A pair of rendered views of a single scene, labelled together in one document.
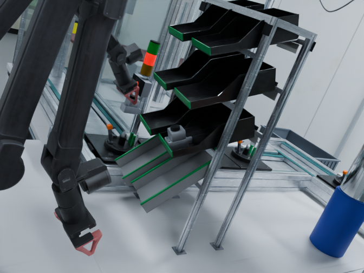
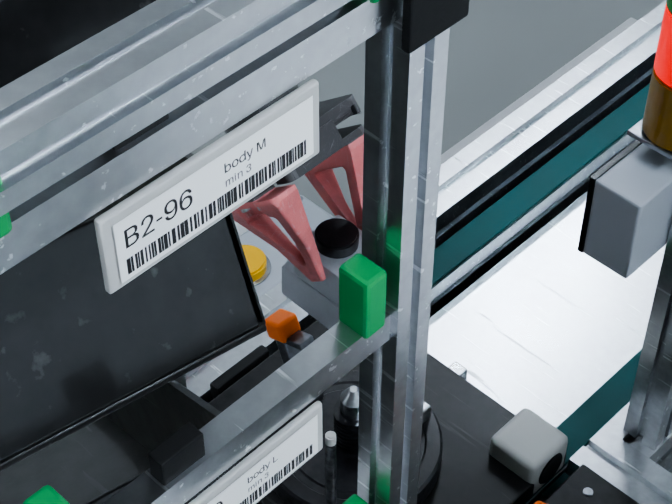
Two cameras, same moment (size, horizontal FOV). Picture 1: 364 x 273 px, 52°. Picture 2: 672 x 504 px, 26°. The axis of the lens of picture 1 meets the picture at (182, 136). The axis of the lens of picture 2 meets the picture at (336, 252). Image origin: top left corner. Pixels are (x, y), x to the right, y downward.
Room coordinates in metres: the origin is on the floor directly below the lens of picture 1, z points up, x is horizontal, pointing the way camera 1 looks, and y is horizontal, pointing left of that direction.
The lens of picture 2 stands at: (1.37, -0.45, 1.90)
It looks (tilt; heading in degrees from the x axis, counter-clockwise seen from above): 46 degrees down; 83
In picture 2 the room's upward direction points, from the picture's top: straight up
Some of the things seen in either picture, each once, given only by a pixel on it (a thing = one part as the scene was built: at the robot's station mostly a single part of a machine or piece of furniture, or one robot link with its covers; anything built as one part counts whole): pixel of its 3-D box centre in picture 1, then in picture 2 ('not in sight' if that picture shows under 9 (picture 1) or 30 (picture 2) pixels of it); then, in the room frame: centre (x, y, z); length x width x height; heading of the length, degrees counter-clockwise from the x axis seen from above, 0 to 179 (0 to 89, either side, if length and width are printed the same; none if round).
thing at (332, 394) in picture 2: (120, 145); (352, 446); (1.47, 0.23, 0.98); 0.14 x 0.14 x 0.02
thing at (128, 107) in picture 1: (132, 104); (345, 275); (1.46, 0.23, 1.17); 0.08 x 0.04 x 0.07; 128
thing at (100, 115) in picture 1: (98, 130); (598, 316); (1.72, 0.40, 0.91); 0.84 x 0.28 x 0.10; 38
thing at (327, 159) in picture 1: (293, 153); not in sight; (3.23, -0.99, 0.73); 0.62 x 0.42 x 0.23; 38
